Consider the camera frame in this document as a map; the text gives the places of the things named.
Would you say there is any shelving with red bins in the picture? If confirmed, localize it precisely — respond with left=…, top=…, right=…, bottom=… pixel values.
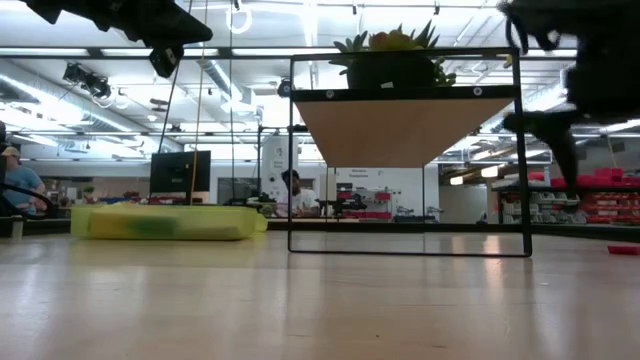
left=492, top=167, right=640, bottom=225

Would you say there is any person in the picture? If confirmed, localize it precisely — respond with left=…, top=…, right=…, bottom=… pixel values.
left=278, top=168, right=322, bottom=218
left=0, top=145, right=48, bottom=215

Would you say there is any black overhead frame bar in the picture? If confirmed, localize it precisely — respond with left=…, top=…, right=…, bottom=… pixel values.
left=0, top=46, right=576, bottom=62

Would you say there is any black frame wooden shelf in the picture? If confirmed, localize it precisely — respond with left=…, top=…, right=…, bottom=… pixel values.
left=287, top=47, right=533, bottom=259

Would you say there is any thin black hanging cable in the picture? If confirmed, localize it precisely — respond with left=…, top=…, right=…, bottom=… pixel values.
left=228, top=0, right=237, bottom=197

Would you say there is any black ceiling-hung device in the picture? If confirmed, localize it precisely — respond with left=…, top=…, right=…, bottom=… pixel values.
left=62, top=62, right=114, bottom=100

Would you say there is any small red flat object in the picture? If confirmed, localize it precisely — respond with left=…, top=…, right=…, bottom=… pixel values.
left=607, top=243, right=640, bottom=257

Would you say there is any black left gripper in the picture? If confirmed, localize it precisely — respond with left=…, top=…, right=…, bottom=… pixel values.
left=22, top=0, right=214, bottom=79

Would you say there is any yellow hanging cable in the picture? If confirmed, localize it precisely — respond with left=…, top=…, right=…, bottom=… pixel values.
left=189, top=37, right=207, bottom=205

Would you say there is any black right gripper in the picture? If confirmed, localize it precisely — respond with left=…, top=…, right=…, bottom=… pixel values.
left=502, top=47, right=640, bottom=197

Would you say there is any white pillar cabinet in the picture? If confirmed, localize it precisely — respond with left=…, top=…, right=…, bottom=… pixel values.
left=260, top=134, right=300, bottom=201

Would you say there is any white hanging ring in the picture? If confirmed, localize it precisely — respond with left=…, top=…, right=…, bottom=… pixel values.
left=224, top=3, right=254, bottom=36

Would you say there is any black aluminium table rail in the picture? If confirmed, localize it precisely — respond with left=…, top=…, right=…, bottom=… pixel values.
left=0, top=217, right=640, bottom=242

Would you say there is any black monitor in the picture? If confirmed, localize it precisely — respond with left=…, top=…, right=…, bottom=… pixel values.
left=149, top=150, right=212, bottom=197

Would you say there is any potted succulent plant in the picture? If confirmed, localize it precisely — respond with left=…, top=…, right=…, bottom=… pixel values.
left=329, top=20, right=457, bottom=91

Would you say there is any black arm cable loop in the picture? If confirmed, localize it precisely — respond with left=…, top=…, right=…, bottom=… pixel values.
left=0, top=181, right=57, bottom=220

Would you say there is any yellow translucent box lid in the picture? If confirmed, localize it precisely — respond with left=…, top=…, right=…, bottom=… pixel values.
left=70, top=203, right=261, bottom=213

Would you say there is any yellow translucent plastic box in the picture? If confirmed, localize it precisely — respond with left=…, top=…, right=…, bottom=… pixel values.
left=70, top=203, right=269, bottom=242

